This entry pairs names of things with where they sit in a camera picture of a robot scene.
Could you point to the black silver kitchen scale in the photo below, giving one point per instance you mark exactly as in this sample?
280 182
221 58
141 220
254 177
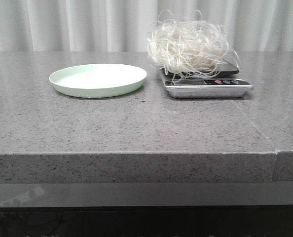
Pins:
222 85

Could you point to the white vermicelli noodle bundle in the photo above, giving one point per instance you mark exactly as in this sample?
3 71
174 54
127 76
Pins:
189 49

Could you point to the white pleated curtain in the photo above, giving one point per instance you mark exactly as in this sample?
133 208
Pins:
123 25

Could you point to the light green round plate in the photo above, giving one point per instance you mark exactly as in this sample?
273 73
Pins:
98 80

